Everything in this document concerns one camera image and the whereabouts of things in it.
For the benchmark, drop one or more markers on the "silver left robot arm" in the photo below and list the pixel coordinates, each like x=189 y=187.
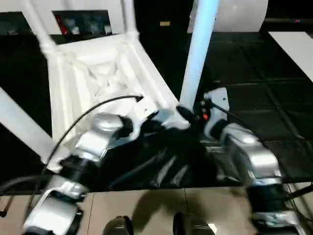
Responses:
x=93 y=144

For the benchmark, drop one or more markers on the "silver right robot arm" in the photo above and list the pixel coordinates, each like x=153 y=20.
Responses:
x=259 y=159

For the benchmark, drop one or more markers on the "white plastic table leg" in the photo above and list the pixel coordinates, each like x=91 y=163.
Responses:
x=195 y=61
x=39 y=24
x=22 y=117
x=129 y=17

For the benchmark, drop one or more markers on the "black tripod leg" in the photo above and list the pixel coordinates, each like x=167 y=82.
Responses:
x=303 y=191

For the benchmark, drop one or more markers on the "dark left robot foot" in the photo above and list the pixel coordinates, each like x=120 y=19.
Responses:
x=117 y=226

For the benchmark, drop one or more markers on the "black metal floor bar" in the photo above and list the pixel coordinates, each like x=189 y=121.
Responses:
x=3 y=213

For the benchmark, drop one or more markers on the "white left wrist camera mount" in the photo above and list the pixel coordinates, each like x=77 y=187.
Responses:
x=140 y=115

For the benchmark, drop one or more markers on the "glossy black box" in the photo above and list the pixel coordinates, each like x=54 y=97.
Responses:
x=159 y=12

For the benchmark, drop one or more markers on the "white flat board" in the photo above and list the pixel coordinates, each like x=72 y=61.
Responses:
x=296 y=49

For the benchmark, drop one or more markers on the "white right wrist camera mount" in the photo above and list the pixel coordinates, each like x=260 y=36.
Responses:
x=218 y=98

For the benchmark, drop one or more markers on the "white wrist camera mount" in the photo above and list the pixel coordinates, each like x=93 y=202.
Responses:
x=140 y=115
x=218 y=98

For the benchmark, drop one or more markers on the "white cabinet with glass doors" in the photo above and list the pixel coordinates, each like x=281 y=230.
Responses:
x=73 y=5

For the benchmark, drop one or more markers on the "black table mat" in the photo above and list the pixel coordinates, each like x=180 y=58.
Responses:
x=256 y=73

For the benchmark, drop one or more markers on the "white plastic table top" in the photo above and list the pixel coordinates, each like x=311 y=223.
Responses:
x=73 y=85

